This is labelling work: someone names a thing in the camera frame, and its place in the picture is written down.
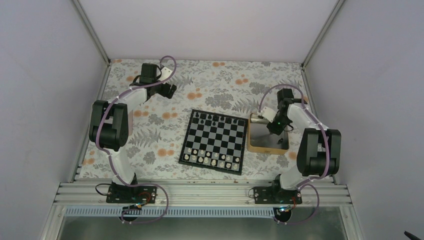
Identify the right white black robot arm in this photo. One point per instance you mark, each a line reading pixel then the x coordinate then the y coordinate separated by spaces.
pixel 320 146

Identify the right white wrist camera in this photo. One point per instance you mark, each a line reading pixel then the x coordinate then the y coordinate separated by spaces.
pixel 268 114

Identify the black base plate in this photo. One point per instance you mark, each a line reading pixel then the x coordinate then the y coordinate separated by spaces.
pixel 268 195
pixel 120 194

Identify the white chess pieces row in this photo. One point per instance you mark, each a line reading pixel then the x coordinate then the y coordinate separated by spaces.
pixel 226 160

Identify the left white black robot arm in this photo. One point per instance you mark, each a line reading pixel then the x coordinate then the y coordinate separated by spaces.
pixel 140 91

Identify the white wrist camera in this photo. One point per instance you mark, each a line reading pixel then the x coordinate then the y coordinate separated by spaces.
pixel 166 74
pixel 268 114

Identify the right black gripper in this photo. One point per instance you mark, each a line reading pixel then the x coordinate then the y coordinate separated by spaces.
pixel 276 130

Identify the black white chess board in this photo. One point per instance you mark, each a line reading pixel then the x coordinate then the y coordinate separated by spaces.
pixel 213 135

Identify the floral patterned table mat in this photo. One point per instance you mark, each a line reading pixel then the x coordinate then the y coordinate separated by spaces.
pixel 235 88

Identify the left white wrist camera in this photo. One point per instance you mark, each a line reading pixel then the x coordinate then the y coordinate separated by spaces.
pixel 166 74

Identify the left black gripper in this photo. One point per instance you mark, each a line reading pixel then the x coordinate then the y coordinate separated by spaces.
pixel 164 92

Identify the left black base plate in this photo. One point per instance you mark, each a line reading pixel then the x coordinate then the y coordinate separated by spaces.
pixel 120 194

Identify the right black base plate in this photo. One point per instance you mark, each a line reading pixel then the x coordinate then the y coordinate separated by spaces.
pixel 268 195

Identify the wooden tray with metal bottom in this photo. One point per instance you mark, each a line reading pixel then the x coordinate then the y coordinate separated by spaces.
pixel 260 140

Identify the aluminium rail frame front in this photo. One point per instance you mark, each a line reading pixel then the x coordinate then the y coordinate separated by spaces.
pixel 224 193

